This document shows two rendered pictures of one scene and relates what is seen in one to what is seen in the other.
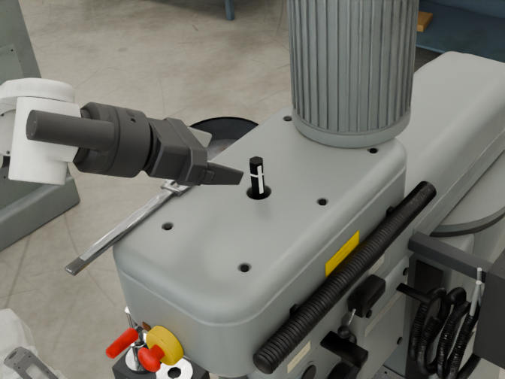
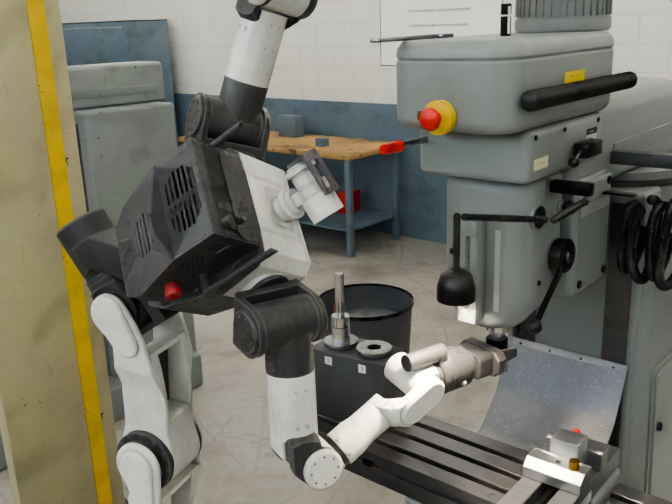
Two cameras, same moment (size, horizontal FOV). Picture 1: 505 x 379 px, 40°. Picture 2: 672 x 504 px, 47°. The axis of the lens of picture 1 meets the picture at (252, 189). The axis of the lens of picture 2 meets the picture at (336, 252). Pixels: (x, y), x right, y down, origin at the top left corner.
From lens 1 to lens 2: 1.01 m
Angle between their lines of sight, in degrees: 22
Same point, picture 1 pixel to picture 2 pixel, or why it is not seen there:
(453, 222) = (641, 172)
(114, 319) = (243, 477)
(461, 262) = (659, 156)
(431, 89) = not seen: hidden behind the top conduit
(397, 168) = (608, 41)
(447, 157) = (635, 98)
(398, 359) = (594, 338)
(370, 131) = (584, 17)
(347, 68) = not seen: outside the picture
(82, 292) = (207, 455)
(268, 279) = (532, 41)
